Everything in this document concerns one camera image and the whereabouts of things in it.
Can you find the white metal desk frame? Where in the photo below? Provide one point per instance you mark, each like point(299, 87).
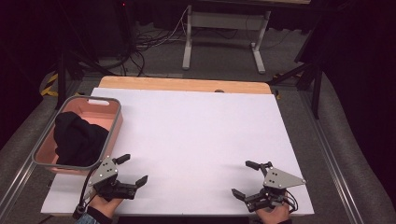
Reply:
point(224, 21)

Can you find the black metal stand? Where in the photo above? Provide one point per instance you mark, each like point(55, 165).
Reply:
point(316, 90)
point(61, 74)

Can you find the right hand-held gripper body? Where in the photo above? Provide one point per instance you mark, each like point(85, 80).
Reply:
point(280, 179)

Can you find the pink basket with grey rim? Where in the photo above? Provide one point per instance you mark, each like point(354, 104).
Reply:
point(93, 112)

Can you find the white table sheet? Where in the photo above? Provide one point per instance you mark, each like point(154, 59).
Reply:
point(193, 137)

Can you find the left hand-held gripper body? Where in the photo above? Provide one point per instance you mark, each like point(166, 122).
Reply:
point(106, 171)

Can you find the wooden table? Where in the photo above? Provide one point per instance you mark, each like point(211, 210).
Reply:
point(186, 84)

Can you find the person's right hand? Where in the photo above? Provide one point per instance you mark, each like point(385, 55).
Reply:
point(274, 214)

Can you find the black cloth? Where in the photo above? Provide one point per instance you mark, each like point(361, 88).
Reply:
point(79, 138)

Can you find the yellow black striped tape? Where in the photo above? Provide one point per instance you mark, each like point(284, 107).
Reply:
point(49, 85)

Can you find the person's left hand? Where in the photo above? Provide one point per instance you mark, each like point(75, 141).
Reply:
point(104, 203)

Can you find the aluminium rail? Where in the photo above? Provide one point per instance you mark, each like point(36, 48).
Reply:
point(15, 186)
point(330, 155)

